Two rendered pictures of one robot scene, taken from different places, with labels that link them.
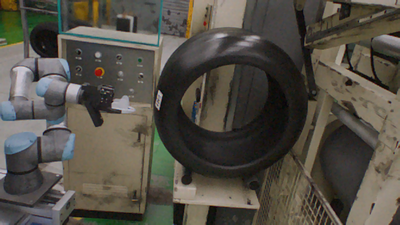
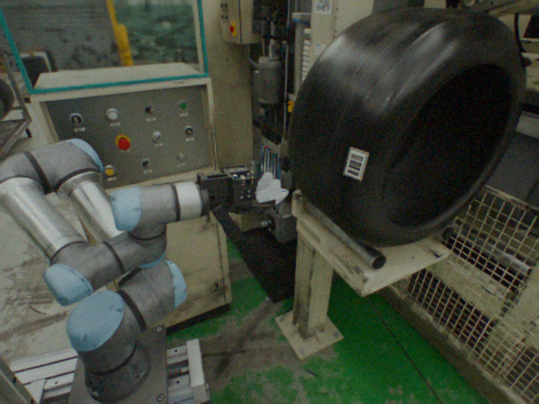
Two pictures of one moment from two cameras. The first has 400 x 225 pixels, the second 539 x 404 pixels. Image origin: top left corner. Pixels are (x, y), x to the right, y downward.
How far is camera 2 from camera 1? 0.78 m
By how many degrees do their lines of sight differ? 21
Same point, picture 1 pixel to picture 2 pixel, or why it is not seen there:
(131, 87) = (179, 151)
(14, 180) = (113, 381)
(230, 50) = (469, 42)
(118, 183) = (193, 282)
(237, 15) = not seen: outside the picture
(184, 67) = (400, 93)
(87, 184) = not seen: hidden behind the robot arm
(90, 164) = not seen: hidden behind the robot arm
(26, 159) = (123, 341)
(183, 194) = (374, 282)
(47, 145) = (147, 301)
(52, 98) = (152, 226)
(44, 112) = (140, 254)
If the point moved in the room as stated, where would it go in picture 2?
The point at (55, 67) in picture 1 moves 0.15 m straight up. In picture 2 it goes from (74, 159) to (52, 98)
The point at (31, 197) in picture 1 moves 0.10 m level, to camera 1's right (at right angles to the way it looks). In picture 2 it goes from (154, 390) to (196, 376)
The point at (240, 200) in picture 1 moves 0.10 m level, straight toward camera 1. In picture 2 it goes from (426, 256) to (446, 279)
